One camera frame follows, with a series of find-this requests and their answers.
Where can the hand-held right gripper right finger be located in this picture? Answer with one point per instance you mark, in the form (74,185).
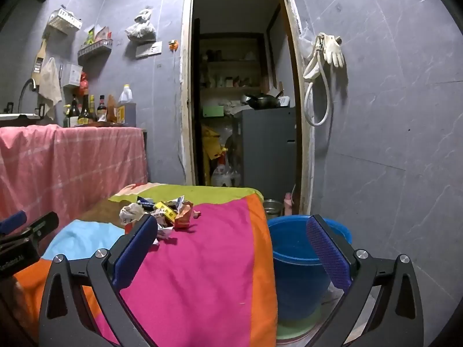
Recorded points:
(327,253)

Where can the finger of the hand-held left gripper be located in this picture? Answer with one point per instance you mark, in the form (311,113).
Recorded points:
(12,222)
(41,226)

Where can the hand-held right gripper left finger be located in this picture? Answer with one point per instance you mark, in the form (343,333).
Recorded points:
(132,256)

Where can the blue plastic bucket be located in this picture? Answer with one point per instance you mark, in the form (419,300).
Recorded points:
(300,278)

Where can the white paper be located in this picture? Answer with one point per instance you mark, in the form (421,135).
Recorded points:
(131,212)

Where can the yellow packet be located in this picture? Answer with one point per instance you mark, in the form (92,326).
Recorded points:
(166,214)

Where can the orange wrapper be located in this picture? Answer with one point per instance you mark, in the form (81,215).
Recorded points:
(183,217)

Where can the white and blue wrapper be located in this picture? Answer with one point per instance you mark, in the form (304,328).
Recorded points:
(176,202)

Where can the pink plastic object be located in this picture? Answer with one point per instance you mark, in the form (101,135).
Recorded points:
(288,202)

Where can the pink checked cloth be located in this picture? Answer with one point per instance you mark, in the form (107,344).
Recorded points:
(72,166)

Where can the steel pot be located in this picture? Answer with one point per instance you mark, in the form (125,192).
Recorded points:
(273,208)

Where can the colourful patchwork blanket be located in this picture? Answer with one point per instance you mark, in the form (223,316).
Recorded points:
(202,278)

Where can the green plastic basin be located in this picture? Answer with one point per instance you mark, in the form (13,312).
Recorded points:
(296,327)

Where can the white sink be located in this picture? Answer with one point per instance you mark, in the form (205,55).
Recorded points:
(18,116)

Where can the wooden cutting board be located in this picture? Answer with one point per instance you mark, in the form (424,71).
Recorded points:
(105,124)

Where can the white printed plastic bag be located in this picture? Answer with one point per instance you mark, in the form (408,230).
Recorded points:
(224,175)

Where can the tall dark glass bottle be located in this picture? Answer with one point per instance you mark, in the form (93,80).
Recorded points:
(85,110)

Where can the yellow-capped sauce bottle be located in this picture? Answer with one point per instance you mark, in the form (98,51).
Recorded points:
(93,106)

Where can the labelled soy sauce bottle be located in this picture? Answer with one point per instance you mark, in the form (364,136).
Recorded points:
(101,110)

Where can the curved sink faucet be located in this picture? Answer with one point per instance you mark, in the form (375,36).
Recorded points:
(23,88)

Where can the brown paper packet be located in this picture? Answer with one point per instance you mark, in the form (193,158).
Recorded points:
(111,110)

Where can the yellow bag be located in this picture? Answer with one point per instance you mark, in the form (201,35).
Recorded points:
(211,144)

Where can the beige dish cloth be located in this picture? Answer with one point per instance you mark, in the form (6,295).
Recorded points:
(50,83)

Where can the large dark oil jug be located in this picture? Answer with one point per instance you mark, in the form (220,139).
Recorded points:
(126,110)

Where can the red plastic bag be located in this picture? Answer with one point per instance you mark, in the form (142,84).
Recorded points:
(84,85)

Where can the white utensil holder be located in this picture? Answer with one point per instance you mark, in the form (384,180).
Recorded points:
(73,75)

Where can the black wok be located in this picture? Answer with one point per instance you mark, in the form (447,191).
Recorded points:
(262,102)

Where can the green box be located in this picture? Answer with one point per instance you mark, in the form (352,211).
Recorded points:
(213,111)

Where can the green seasoning packet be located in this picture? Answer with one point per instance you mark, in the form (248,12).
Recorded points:
(89,37)

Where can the white rubber gloves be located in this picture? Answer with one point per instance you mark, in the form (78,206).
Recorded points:
(334,52)

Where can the red-brown seasoning packet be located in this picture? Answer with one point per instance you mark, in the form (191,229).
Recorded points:
(102,33)

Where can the clear plastic bag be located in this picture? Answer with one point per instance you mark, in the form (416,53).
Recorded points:
(306,41)

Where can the wooden shelf unit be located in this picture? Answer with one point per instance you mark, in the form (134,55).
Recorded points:
(231,61)

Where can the filled translucent plastic bag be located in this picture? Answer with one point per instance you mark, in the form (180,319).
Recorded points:
(141,27)

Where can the worn white door frame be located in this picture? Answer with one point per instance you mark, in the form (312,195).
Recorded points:
(186,97)

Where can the grey wall rack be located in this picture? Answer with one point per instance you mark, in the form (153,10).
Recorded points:
(94,48)

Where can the wall socket panel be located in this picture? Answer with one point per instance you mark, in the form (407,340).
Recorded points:
(149,50)

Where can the white wall basket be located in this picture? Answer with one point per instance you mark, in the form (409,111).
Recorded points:
(65,20)

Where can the orange wall hook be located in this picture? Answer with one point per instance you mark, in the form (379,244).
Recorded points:
(173,45)

